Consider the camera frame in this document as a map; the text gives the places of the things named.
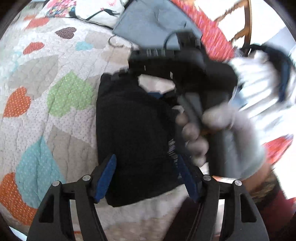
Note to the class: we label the grey gloved right hand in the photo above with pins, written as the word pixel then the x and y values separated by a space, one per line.
pixel 251 154

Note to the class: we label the white crumpled garment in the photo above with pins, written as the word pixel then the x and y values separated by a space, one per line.
pixel 259 82

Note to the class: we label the red floral bedsheet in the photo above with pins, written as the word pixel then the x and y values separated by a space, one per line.
pixel 216 45

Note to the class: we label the white illustrated pillow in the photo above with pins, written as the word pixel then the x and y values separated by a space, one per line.
pixel 104 13

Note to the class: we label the black pants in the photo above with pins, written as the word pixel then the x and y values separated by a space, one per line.
pixel 136 135

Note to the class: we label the right forearm red sleeve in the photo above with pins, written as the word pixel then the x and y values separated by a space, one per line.
pixel 277 212

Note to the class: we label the wooden chair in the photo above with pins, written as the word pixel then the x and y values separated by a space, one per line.
pixel 235 21

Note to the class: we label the heart patterned quilt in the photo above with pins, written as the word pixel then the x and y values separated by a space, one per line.
pixel 50 75

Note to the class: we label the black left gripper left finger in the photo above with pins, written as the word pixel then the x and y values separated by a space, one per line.
pixel 53 219

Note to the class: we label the grey Ipason laptop sleeve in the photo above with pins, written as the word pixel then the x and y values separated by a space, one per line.
pixel 148 23

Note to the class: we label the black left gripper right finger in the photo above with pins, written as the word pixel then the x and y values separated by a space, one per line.
pixel 214 210

